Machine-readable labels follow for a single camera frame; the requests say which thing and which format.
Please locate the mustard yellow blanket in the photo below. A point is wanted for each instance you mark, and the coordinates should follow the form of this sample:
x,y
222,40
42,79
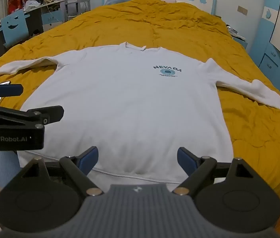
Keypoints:
x,y
154,24

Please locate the desk with blue drawers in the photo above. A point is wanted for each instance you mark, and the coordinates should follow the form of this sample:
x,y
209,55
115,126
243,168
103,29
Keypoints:
x,y
52,19

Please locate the grey chair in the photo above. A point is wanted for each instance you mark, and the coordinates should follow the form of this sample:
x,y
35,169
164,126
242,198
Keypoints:
x,y
85,3

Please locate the blue chair with face cutout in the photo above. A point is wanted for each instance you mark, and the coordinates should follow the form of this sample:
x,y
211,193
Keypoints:
x,y
14,29

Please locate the white nightstand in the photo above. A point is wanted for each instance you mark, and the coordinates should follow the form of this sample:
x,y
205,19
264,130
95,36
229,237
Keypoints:
x,y
241,43

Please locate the red bag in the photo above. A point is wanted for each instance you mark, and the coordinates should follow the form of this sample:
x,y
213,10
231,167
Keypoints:
x,y
16,2

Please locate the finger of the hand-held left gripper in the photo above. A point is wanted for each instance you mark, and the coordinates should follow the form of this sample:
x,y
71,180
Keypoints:
x,y
53,112
8,89

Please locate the gold wall switch plate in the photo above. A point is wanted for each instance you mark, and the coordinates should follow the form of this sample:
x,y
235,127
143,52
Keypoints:
x,y
242,10

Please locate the white printed sweatshirt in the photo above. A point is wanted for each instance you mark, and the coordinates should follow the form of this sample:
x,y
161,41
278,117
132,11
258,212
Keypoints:
x,y
130,104

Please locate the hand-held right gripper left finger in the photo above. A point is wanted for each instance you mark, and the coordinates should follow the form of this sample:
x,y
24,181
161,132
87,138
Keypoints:
x,y
89,160

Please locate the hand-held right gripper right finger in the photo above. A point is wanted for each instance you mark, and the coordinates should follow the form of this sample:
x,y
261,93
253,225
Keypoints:
x,y
188,160

